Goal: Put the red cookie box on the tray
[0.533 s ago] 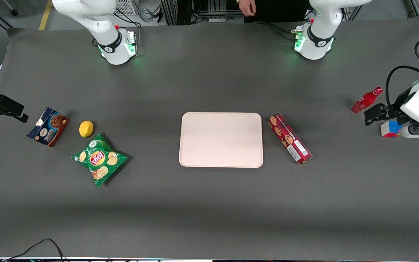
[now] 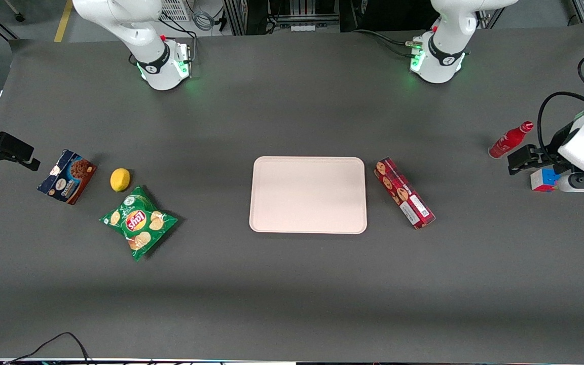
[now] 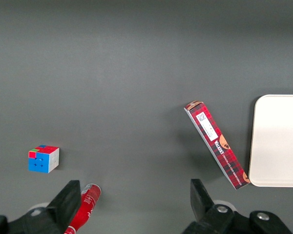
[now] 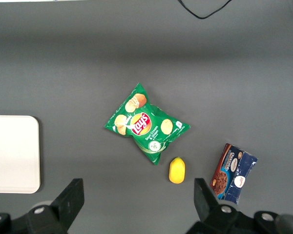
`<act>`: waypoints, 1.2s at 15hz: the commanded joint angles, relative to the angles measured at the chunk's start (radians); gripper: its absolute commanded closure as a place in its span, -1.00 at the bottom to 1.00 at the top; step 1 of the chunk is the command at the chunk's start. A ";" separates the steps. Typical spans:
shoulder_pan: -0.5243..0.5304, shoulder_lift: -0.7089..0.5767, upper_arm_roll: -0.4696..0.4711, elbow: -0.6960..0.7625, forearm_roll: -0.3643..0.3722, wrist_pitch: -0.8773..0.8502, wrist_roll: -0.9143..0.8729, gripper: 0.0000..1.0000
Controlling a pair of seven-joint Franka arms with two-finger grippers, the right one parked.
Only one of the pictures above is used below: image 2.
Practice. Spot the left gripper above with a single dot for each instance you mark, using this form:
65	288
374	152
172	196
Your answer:
541	156

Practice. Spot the red tartan cookie box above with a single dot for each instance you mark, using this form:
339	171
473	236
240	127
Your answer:
403	192

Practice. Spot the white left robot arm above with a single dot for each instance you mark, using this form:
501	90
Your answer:
439	56

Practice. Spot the blue chocolate cookie box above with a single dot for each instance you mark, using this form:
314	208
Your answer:
66	177

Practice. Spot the white perforated box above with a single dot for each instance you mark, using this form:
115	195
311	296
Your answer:
175	9

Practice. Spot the beige plastic tray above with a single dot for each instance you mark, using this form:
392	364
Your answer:
307	195

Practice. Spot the red soda bottle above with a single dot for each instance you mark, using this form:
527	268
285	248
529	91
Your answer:
507	143

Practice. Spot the colourful puzzle cube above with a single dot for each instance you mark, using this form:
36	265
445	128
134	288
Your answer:
543	180

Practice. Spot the yellow lemon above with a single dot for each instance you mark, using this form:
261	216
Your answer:
119	180

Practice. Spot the green chips bag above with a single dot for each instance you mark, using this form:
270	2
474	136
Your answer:
139	223

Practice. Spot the white power strip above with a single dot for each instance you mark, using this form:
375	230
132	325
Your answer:
303	27

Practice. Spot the aluminium equipment frame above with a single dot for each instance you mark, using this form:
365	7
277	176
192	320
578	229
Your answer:
251	15

